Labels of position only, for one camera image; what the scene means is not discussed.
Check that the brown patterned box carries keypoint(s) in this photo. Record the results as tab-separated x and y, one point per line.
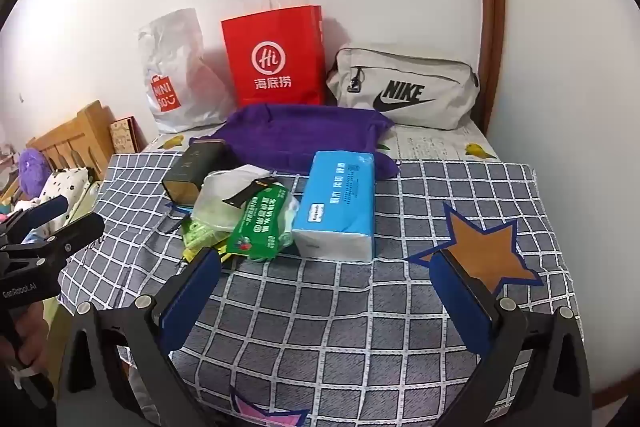
125	134

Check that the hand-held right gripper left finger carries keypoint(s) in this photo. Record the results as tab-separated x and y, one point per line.
192	302

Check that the wooden headboard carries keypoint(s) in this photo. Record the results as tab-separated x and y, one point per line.
90	132

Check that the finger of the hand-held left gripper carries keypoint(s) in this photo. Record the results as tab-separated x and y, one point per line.
50	208
75	234

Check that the red paper bag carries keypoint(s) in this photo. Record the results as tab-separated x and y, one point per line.
272	57

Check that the purple towel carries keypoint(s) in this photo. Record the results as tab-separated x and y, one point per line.
300	132

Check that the grey checked blanket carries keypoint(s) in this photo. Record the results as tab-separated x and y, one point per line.
325	317

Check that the blue tissue pack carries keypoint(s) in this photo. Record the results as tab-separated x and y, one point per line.
335	207

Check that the white plastic shopping bag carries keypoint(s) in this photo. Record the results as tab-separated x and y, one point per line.
175	57

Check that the green packet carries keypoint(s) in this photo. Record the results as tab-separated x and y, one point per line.
255	227

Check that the person's left hand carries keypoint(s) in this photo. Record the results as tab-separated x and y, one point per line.
34	334

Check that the wooden door frame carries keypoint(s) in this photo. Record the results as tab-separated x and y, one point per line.
492	7

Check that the grey waist bag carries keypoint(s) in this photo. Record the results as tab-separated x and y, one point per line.
400	72

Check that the dark green box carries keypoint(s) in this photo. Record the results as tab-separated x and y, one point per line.
192	167

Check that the purple plush toy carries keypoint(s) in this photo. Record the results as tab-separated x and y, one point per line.
32	167

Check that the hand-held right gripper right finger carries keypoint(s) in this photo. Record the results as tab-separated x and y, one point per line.
457	302

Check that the polka dot pillow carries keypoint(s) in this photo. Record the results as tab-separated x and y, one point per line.
65	184

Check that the light green pocket tissue pack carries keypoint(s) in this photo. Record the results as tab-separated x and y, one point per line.
202	232

